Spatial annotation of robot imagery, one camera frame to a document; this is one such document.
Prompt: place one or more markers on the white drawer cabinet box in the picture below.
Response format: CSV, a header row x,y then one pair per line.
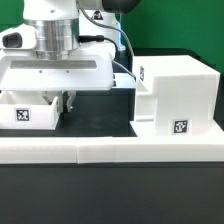
x,y
174,96

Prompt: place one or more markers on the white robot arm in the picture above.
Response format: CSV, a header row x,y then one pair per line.
x,y
68,11

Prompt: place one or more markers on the white front drawer with tag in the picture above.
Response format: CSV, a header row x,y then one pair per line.
x,y
28,110

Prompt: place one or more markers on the white L-shaped fence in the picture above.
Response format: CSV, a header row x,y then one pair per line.
x,y
74,150

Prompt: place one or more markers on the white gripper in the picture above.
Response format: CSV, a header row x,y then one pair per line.
x,y
48,57

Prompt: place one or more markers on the white marker tag plate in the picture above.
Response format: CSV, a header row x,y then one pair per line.
x,y
123,81

